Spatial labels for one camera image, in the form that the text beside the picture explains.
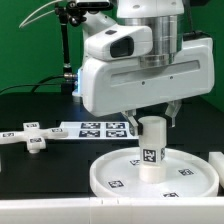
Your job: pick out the white front rail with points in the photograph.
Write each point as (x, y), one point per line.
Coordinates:
(208, 210)

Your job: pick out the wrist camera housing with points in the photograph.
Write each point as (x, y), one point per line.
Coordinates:
(119, 42)

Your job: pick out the white marker sheet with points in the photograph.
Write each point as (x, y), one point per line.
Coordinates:
(97, 130)

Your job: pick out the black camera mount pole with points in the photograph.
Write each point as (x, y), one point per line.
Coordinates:
(68, 14)

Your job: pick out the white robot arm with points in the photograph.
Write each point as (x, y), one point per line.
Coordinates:
(164, 17)

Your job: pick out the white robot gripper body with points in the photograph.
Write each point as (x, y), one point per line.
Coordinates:
(123, 85)

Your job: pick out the white block at right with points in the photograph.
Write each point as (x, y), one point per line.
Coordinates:
(216, 159)

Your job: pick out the white cross-shaped table base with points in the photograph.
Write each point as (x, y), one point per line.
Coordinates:
(33, 136)

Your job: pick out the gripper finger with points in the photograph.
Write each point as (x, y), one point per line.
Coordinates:
(172, 110)
(135, 127)

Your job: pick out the white round table top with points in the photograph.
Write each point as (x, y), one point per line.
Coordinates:
(124, 173)

